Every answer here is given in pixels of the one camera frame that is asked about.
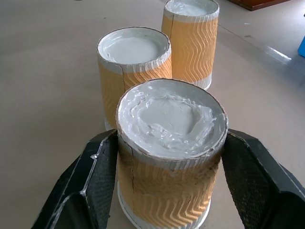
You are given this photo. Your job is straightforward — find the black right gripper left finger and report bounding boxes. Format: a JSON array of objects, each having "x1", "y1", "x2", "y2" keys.
[{"x1": 31, "y1": 129, "x2": 119, "y2": 229}]

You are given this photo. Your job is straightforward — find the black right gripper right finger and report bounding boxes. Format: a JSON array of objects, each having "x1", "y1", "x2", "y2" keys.
[{"x1": 221, "y1": 129, "x2": 305, "y2": 229}]

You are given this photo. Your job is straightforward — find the orange ribbed paper cup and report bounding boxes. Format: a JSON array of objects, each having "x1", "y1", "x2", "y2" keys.
[
  {"x1": 115, "y1": 78, "x2": 229, "y2": 229},
  {"x1": 161, "y1": 0, "x2": 220, "y2": 91},
  {"x1": 96, "y1": 27, "x2": 173, "y2": 131}
]

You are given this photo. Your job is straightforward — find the blue plastic object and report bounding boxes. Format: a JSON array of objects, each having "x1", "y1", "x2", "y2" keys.
[{"x1": 297, "y1": 35, "x2": 305, "y2": 57}]

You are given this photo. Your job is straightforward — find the brown wooden furniture piece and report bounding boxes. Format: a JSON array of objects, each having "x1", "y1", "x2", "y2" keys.
[{"x1": 242, "y1": 0, "x2": 291, "y2": 11}]

